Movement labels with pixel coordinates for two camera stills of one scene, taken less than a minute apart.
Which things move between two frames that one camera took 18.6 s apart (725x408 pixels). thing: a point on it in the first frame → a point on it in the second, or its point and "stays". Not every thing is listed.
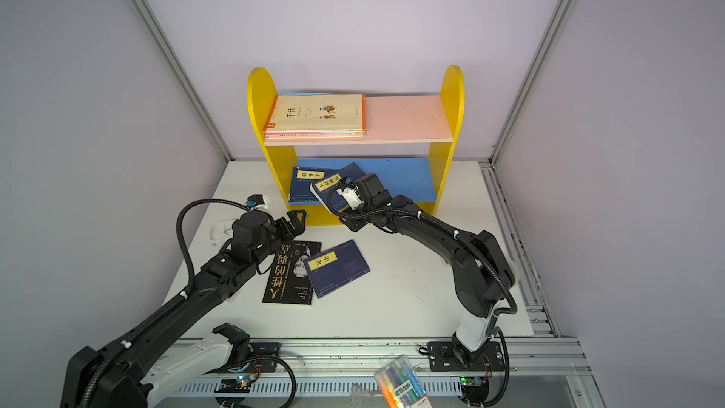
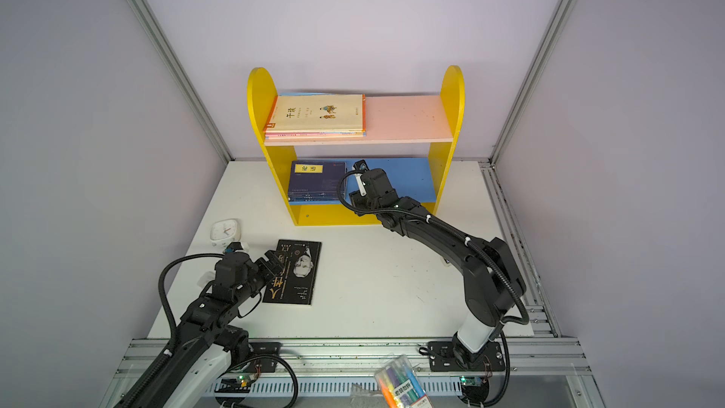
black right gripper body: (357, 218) → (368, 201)
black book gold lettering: (288, 280) stays
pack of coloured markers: (399, 386) stays
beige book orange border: (318, 113) stays
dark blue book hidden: (334, 267) → (316, 177)
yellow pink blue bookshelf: (406, 141) stays
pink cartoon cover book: (313, 135) stays
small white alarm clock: (222, 229) stays
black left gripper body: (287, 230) → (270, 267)
